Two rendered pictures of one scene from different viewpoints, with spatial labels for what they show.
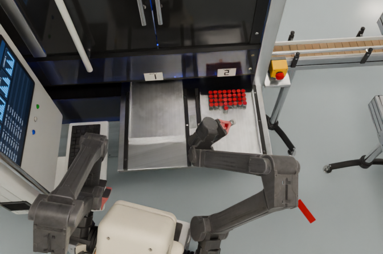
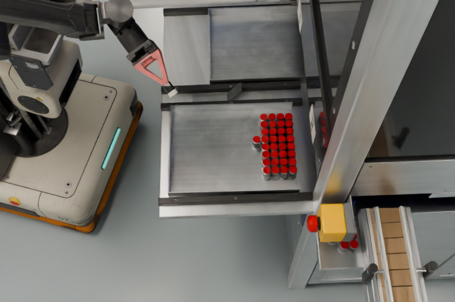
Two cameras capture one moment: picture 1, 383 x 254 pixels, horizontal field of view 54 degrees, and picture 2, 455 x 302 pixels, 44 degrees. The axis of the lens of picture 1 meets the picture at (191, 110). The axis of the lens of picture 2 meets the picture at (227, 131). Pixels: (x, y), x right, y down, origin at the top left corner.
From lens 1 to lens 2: 1.17 m
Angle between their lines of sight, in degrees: 40
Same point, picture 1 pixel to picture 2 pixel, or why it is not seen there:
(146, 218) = not seen: outside the picture
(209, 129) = (105, 4)
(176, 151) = (187, 75)
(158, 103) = (273, 49)
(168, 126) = (232, 63)
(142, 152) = (190, 32)
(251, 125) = (230, 187)
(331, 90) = not seen: outside the picture
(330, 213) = not seen: outside the picture
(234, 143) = (196, 157)
